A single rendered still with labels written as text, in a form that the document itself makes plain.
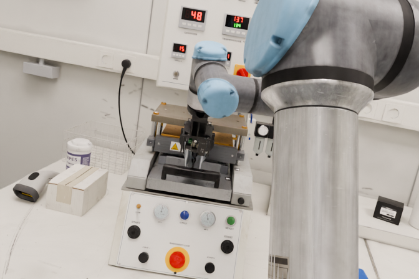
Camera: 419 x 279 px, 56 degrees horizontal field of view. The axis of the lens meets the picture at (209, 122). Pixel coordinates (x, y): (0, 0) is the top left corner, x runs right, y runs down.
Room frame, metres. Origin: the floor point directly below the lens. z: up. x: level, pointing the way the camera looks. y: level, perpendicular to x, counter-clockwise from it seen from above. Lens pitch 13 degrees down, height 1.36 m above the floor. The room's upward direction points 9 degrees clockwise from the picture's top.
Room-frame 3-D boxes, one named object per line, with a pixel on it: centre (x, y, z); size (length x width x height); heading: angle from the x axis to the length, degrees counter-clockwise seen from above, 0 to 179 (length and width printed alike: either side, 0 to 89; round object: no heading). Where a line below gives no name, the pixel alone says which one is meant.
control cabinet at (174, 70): (1.33, 0.03, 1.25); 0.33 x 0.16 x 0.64; 91
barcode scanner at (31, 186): (1.21, 0.52, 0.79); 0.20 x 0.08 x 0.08; 170
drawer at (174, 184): (1.10, 0.03, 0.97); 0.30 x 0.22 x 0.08; 1
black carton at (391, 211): (1.35, -0.69, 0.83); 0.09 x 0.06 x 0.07; 64
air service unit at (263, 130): (1.28, -0.19, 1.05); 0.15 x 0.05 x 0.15; 91
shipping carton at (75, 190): (1.19, 0.38, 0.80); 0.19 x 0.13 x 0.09; 170
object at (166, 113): (1.18, 0.01, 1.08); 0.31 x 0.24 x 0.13; 91
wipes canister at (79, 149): (1.36, 0.45, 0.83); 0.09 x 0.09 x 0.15
